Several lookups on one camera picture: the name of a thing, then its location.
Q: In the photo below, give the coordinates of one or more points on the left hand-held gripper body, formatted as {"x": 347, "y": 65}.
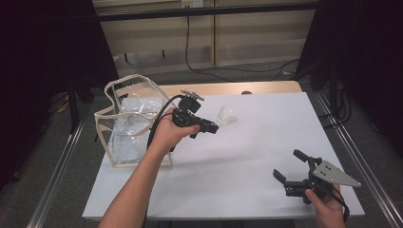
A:
{"x": 189, "y": 104}

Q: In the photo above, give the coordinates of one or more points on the black metal stand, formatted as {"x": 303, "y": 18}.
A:
{"x": 73, "y": 107}

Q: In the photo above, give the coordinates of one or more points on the white shuttlecock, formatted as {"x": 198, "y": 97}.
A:
{"x": 226, "y": 115}

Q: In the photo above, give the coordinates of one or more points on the metal floor rail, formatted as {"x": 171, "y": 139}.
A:
{"x": 53, "y": 180}
{"x": 358, "y": 152}

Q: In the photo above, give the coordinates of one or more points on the yellow tape piece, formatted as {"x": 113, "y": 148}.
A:
{"x": 286, "y": 73}
{"x": 62, "y": 108}

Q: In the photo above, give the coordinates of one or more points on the white table cover sheet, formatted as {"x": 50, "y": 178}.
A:
{"x": 237, "y": 190}

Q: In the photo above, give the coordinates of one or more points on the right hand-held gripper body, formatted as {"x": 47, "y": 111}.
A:
{"x": 331, "y": 175}

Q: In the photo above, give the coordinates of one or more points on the black horizontal bar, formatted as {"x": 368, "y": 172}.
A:
{"x": 206, "y": 11}

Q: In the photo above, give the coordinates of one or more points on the clear bag with beige trim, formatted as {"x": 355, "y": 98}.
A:
{"x": 126, "y": 148}

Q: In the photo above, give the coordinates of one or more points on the person's left hand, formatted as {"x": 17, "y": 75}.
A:
{"x": 168, "y": 133}

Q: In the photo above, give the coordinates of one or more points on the person's right hand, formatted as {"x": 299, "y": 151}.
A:
{"x": 328, "y": 209}

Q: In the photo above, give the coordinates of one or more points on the white wall socket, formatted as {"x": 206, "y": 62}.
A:
{"x": 191, "y": 3}

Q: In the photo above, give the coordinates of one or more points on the black curtain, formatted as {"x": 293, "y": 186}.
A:
{"x": 41, "y": 47}
{"x": 364, "y": 47}

